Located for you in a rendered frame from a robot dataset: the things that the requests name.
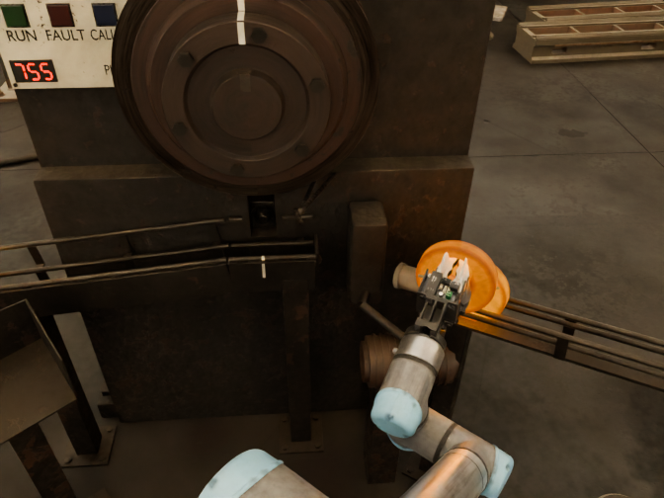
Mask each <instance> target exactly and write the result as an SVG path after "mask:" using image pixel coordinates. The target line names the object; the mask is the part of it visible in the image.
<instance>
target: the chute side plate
mask: <svg viewBox="0 0 664 498"><path fill-rule="evenodd" d="M262 264H265V274H266V278H263V271H262ZM229 270H230V274H229ZM229 270H228V267H227V264H226V263H225V264H218V265H210V266H201V267H194V268H187V269H179V270H171V271H163V272H155V273H147V274H139V275H131V276H124V277H116V278H108V279H100V280H93V281H85V282H77V283H69V284H61V285H54V286H46V287H38V288H31V289H23V290H7V291H0V309H2V308H5V307H7V306H10V305H12V304H14V303H17V302H19V301H22V300H24V299H26V300H27V301H28V302H29V304H30V306H31V307H32V309H35V310H36V311H37V312H38V314H39V317H42V316H50V315H57V314H65V313H73V312H80V311H88V310H96V309H104V308H112V307H120V306H128V305H136V304H144V303H150V302H158V301H166V300H174V299H182V298H190V297H198V296H206V295H214V294H222V293H229V292H243V291H282V290H283V281H286V280H308V289H309V290H311V289H315V260H294V261H269V262H247V263H229Z"/></svg>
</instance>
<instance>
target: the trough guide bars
mask: <svg viewBox="0 0 664 498"><path fill-rule="evenodd" d="M508 302H511V303H514V304H518V305H520V306H523V307H527V308H530V309H534V310H537V311H541V312H544V313H548V314H551V315H555V316H558V317H562V318H565V320H563V319H560V318H556V317H553V316H549V315H546V314H542V313H539V312H535V311H532V310H528V309H525V308H522V307H519V306H516V305H512V304H509V303H507V304H506V306H505V308H506V309H509V310H513V311H516V312H519V313H523V314H526V315H529V316H532V317H535V318H539V319H542V320H546V321H549V322H552V323H556V324H559V325H563V331H562V333H560V332H557V331H553V330H550V329H547V328H543V327H540V326H537V325H534V324H531V323H528V322H524V321H521V320H518V319H514V318H511V317H508V316H504V315H501V314H498V313H494V312H491V311H488V310H484V309H480V310H478V311H475V312H474V313H477V314H481V315H484V316H487V317H491V318H494V319H497V320H500V321H504V322H507V323H510V324H514V325H517V326H520V327H523V328H527V329H530V330H533V331H537V332H540V333H542V334H545V335H549V336H552V337H555V338H557V339H554V338H551V337H547V336H544V335H541V334H538V333H535V332H532V331H529V330H525V329H522V328H519V327H516V326H512V325H509V324H506V323H502V322H499V321H496V320H493V319H489V318H486V317H483V316H480V315H476V314H473V313H466V314H465V315H462V314H460V316H464V317H467V318H470V319H473V320H476V321H480V322H483V323H486V324H489V325H493V326H496V327H499V328H502V329H505V330H509V331H512V332H515V333H518V334H522V335H525V336H528V337H531V338H534V339H538V340H541V341H544V342H546V343H549V344H553V345H555V350H554V355H553V357H554V358H555V359H558V360H562V361H565V357H566V353H567V349H569V350H572V351H575V352H578V353H582V354H585V355H588V356H591V357H595V358H598V359H601V360H604V361H607V362H611V363H614V364H617V365H620V366H624V367H627V368H630V369H633V370H636V371H640V372H643V373H646V374H651V375H655V376H658V377H661V378H664V372H661V371H658V370H655V369H652V368H649V367H645V366H642V365H639V364H635V363H632V362H629V361H626V360H622V359H619V358H616V357H613V356H609V355H606V354H603V353H600V352H596V351H593V350H590V349H586V348H583V347H580V346H577V345H573V344H570V343H569V342H572V343H575V344H578V345H581V346H585V347H588V348H591V349H595V350H598V351H601V352H604V353H608V354H611V355H614V356H618V357H621V358H624V359H627V360H631V361H634V362H637V363H640V364H644V365H647V366H650V367H654V368H656V369H659V370H662V371H664V364H662V363H659V362H655V361H652V360H649V359H645V358H642V357H640V356H636V355H633V354H630V353H626V352H623V351H620V350H616V349H613V348H610V347H606V346H603V345H600V344H596V343H593V342H590V341H586V340H583V339H580V338H576V337H573V335H574V331H575V329H576V330H580V331H583V332H586V333H590V334H593V335H597V336H600V337H603V338H607V339H610V340H614V341H617V342H620V343H624V344H627V345H631V346H633V347H636V348H640V349H643V350H647V351H650V352H653V353H657V354H660V355H663V356H664V349H662V348H659V347H655V346H652V345H648V344H645V343H641V342H638V341H634V340H631V339H628V338H625V337H622V336H618V335H615V334H611V333H608V332H604V331H601V330H597V329H594V328H591V327H587V326H584V325H580V324H577V322H579V323H582V324H586V325H589V326H593V327H596V328H600V329H603V330H607V331H610V332H613V333H617V334H620V335H624V336H626V337H630V338H633V339H637V340H640V341H644V342H647V343H651V344H654V345H657V346H661V347H664V341H663V340H660V339H656V338H653V337H649V336H646V335H642V334H638V333H635V332H631V331H628V330H624V329H621V328H618V327H615V326H611V325H608V324H604V323H601V322H597V321H594V320H590V319H587V318H583V317H580V316H576V315H573V314H569V313H566V312H562V311H559V310H555V309H552V308H548V307H544V306H541V305H537V304H534V303H530V302H527V301H523V300H520V299H516V298H513V297H509V300H508ZM563 333H565V334H563ZM566 334H569V335H566ZM570 335H572V336H570Z"/></svg>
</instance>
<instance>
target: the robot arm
mask: <svg viewBox="0 0 664 498"><path fill-rule="evenodd" d="M466 263H467V259H466V258H465V260H464V261H463V260H460V259H457V258H449V254H448V253H445V255H444V257H443V260H442V263H441V264H440V265H439V266H438V267H437V269H436V271H433V272H432V274H429V269H427V270H426V273H425V275H424V277H423V280H422V282H421V284H420V287H419V288H418V290H417V302H416V311H418V312H419V318H418V317H417V320H416V322H415V325H413V326H409V327H408V328H407V329H406V331H405V334H404V336H403V337H402V339H401V341H400V343H399V348H398V349H397V348H393V350H392V353H393V354H395V355H394V357H393V359H392V362H391V364H390V366H389V369H388V371H387V373H386V376H385V378H384V381H383V383H382V385H381V388H380V390H379V392H378V393H377V395H376V397H375V399H374V405H373V409H372V412H371V418H372V421H373V422H374V423H375V424H376V425H377V426H378V427H379V428H380V429H381V430H383V431H384V432H385V433H387V435H388V437H389V438H390V440H391V441H392V442H393V444H394V445H395V446H397V447H398V448H399V449H401V450H404V451H411V452H412V451H414V452H416V453H417V454H419V455H421V456H422V457H424V458H426V459H427V460H429V461H431V462H432V463H434V465H433V466H432V467H431V468H430V469H429V470H428V471H427V472H426V473H425V474H423V475H422V476H421V477H420V478H419V479H418V480H417V481H416V482H415V483H414V484H413V485H412V486H411V487H410V488H409V489H408V490H407V491H406V492H405V493H404V494H403V495H402V496H401V497H400V498H478V496H479V495H484V496H486V497H487V498H497V497H498V496H499V495H500V493H501V491H502V489H503V488H504V486H505V484H506V482H507V480H508V478H509V476H510V474H511V471H512V469H513V466H514V461H513V459H512V458H511V457H510V456H509V455H507V454H506V453H504V452H503V451H501V450H500V449H498V448H497V446H495V445H491V444H490V443H488V442H486V441H484V440H483V439H481V438H479V437H478V436H476V435H474V434H473V433H471V432H469V431H467V430H466V429H465V428H463V427H462V426H460V425H458V424H457V423H455V422H453V421H452V420H450V419H448V418H447V417H445V416H443V415H442V414H440V413H438V412H436V411H435V410H433V409H431V408H430V407H428V398H429V395H430V393H431V390H432V387H433V384H434V382H435V379H436V376H437V375H438V372H439V369H440V367H441V364H442V361H443V358H444V356H445V353H444V351H445V349H446V347H447V342H446V340H445V334H446V331H445V330H442V329H441V328H444V327H445V326H449V327H452V325H453V324H457V323H458V318H459V315H460V314H462V315H465V311H466V309H467V308H468V306H469V303H470V298H471V290H470V285H469V270H468V265H467V264H466ZM456 264H457V269H456V278H455V279H453V280H451V279H448V276H449V275H451V274H452V271H453V268H454V266H455V265H456ZM199 498H329V497H327V496H326V495H324V494H323V493H322V492H320V491H319V490H318V489H316V488H315V487H314V486H312V485H311V484H310V483H308V482H307V481H305V480H304V479H303V478H301V477H300V476H299V475H297V474H296V473H295V472H293V471H292V470H291V469H289V468H288V467H286V466H285V465H284V462H283V461H282V460H277V459H275V458H274V457H272V456H270V455H269V454H267V453H266V452H264V451H262V450H249V451H246V452H244V453H242V454H240V455H238V456H236V457H235V458H234V459H232V460H231V461H230V462H229V463H227V464H226V465H225V466H224V467H223V468H222V469H221V470H220V471H219V472H218V473H217V474H216V475H215V476H214V477H213V478H212V480H211V481H210V482H209V483H208V484H207V486H206V487H205V489H204V490H203V492H202V493H201V495H200V496H199Z"/></svg>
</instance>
